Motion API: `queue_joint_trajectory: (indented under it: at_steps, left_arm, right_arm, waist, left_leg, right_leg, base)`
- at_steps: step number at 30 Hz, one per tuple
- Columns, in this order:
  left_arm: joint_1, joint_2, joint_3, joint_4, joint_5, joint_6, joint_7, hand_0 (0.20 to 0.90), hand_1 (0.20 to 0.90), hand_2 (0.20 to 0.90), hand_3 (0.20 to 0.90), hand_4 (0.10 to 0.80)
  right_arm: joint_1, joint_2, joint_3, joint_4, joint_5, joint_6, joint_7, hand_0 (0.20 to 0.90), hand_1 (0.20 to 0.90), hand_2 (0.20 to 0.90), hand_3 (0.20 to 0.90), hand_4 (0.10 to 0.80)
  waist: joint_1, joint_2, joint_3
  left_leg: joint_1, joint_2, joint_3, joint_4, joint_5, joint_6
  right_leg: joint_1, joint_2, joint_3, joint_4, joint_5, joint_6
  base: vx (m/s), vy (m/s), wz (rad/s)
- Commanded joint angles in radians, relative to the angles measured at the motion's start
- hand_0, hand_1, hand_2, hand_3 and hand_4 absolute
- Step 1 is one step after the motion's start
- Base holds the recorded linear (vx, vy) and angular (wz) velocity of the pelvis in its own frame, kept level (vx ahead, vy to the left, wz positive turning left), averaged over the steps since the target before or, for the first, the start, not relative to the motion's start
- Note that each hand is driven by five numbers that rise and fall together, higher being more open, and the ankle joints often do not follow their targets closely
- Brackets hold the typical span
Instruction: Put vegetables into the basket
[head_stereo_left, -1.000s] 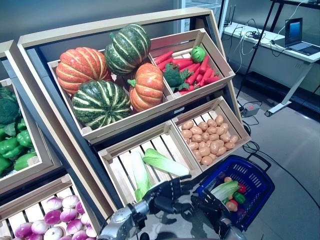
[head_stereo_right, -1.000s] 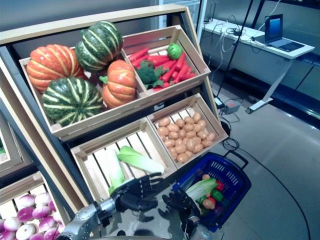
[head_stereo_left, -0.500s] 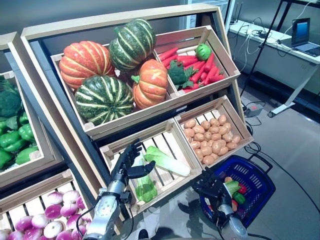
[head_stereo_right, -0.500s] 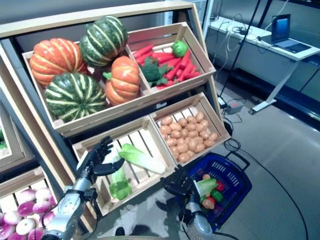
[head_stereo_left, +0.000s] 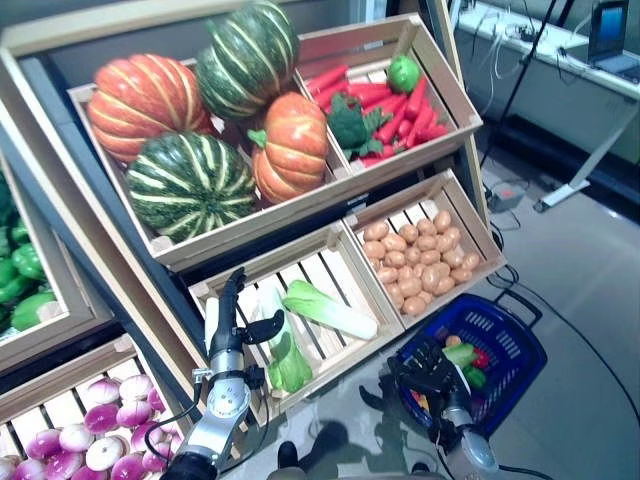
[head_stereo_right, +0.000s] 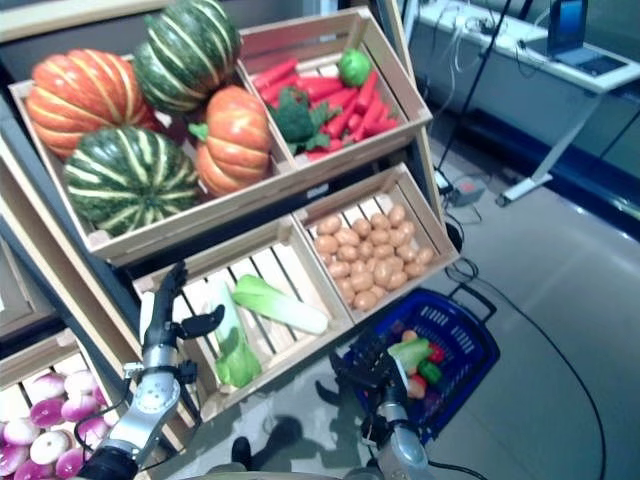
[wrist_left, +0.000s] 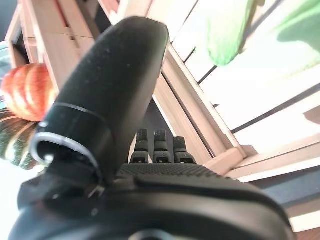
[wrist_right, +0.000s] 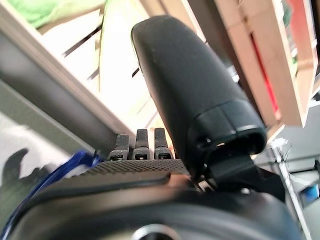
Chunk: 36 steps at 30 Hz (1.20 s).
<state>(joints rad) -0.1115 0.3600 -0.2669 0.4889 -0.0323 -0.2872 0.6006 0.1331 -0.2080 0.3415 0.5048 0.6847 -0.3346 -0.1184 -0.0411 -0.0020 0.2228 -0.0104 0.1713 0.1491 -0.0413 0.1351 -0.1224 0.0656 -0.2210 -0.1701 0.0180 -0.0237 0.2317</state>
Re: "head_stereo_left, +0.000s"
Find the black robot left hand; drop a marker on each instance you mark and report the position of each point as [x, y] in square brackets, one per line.
[226, 335]

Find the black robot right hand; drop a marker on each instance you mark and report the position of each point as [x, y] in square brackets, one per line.
[430, 372]

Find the blue plastic shopping basket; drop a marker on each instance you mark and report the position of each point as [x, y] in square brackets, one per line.
[510, 360]

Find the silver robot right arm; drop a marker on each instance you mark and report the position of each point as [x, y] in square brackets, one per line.
[472, 442]

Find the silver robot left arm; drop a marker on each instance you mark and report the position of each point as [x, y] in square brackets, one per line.
[227, 400]

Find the green vegetable in basket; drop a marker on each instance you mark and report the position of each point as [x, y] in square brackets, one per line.
[459, 355]

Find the small orange vegetable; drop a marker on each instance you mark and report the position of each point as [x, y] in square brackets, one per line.
[452, 340]

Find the small green pepper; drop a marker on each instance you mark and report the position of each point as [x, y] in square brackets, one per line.
[475, 378]

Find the red pepper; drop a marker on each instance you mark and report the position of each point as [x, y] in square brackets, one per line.
[482, 359]

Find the bok choy white stalk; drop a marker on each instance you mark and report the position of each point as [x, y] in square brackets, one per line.
[335, 312]
[285, 360]

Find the brown potato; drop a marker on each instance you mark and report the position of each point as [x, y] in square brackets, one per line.
[387, 275]
[410, 286]
[395, 294]
[408, 233]
[470, 261]
[395, 259]
[374, 249]
[426, 227]
[453, 258]
[426, 243]
[425, 297]
[445, 243]
[414, 305]
[461, 275]
[452, 235]
[442, 220]
[445, 285]
[430, 278]
[393, 243]
[375, 231]
[412, 255]
[430, 257]

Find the purple white turnip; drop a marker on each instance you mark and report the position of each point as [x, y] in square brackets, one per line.
[43, 444]
[101, 418]
[127, 467]
[135, 386]
[154, 461]
[62, 466]
[146, 436]
[133, 413]
[156, 400]
[105, 453]
[76, 438]
[6, 469]
[103, 391]
[28, 471]

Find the wooden pumpkin crate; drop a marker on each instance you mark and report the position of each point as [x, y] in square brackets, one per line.
[280, 220]

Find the wooden bok choy crate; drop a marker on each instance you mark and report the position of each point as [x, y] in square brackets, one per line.
[345, 270]

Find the wooden green pepper crate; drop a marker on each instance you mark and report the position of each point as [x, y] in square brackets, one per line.
[75, 305]

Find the green pumpkin with pale stripes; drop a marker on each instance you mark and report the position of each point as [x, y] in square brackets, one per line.
[187, 185]

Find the wooden potato crate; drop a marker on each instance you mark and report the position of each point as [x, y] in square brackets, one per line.
[470, 210]

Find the wooden turnip crate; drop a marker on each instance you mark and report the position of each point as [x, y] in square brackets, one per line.
[55, 385]

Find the black price label holder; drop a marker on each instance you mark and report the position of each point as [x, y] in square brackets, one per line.
[357, 200]

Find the green bell pepper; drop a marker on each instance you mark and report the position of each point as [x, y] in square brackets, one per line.
[31, 311]
[20, 233]
[12, 289]
[27, 261]

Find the small orange pumpkin green stem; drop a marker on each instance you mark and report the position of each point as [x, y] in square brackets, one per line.
[295, 145]

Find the red carrot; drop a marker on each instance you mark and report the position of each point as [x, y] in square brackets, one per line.
[370, 92]
[327, 79]
[416, 100]
[421, 120]
[392, 127]
[372, 161]
[385, 106]
[331, 95]
[433, 133]

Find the green leafy broccoli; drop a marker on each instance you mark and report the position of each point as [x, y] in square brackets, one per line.
[350, 127]

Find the large orange pumpkin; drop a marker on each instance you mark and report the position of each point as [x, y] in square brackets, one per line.
[142, 102]

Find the white desk leg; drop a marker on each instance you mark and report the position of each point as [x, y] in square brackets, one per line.
[585, 167]

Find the dark green striped pumpkin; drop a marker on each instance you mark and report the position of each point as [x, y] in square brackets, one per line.
[247, 57]

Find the round green pepper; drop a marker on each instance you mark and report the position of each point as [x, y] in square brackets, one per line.
[404, 74]

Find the wooden carrot crate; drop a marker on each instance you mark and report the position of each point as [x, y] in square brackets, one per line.
[440, 65]

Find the black tripod pole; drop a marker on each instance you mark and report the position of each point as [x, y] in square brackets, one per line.
[525, 75]

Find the white desk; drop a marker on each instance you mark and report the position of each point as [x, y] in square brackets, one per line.
[545, 65]

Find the open laptop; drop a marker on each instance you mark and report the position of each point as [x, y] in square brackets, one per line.
[612, 35]

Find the grey power strip red switch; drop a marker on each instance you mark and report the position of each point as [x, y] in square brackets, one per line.
[506, 195]

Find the wooden display shelf frame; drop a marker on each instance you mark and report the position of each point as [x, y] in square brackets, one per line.
[45, 100]

